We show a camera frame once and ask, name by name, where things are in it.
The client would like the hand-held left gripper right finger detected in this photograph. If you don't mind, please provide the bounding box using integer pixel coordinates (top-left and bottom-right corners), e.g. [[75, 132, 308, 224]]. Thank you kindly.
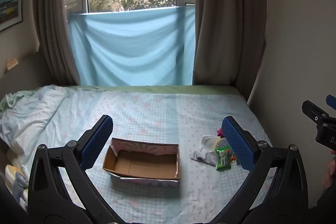
[[215, 116, 308, 220]]

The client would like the framed wall poster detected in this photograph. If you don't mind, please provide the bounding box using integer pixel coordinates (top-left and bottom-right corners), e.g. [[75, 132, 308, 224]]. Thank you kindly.
[[0, 0, 25, 32]]

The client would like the yellow and blue pillow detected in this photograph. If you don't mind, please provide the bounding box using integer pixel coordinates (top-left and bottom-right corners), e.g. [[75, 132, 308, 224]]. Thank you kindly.
[[5, 164, 30, 212]]

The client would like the person's right hand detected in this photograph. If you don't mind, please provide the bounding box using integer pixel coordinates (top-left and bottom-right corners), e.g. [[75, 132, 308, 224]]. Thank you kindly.
[[322, 151, 336, 189]]

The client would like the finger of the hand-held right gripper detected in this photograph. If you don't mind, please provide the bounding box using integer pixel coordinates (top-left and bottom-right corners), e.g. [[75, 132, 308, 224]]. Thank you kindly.
[[302, 100, 330, 123], [326, 94, 336, 110]]

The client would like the cardboard box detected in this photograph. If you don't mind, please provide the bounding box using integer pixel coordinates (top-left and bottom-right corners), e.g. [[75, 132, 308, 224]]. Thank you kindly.
[[102, 137, 182, 187]]

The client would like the light blue hanging cloth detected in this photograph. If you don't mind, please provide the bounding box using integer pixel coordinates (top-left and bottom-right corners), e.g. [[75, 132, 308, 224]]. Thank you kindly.
[[66, 6, 196, 87]]

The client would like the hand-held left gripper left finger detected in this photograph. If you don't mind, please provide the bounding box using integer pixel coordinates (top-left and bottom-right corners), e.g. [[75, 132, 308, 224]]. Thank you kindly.
[[28, 114, 118, 220]]

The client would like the green packet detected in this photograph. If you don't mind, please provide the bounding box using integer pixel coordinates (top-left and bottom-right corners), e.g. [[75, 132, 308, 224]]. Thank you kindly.
[[215, 148, 233, 171]]

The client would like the silver glitter pouch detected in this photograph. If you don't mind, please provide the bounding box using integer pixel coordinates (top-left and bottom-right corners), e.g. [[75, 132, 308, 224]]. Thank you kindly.
[[214, 138, 232, 151]]

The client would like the grey-brown curtain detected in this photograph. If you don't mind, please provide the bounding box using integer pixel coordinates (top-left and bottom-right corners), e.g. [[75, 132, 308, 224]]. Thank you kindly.
[[192, 0, 268, 88], [32, 0, 82, 86]]

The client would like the small yellowish object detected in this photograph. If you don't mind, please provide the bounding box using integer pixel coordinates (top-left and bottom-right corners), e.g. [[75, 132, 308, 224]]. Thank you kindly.
[[5, 58, 19, 71]]

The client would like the white cloth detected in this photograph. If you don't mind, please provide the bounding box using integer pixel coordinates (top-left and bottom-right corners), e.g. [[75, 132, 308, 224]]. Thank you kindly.
[[189, 150, 220, 167]]

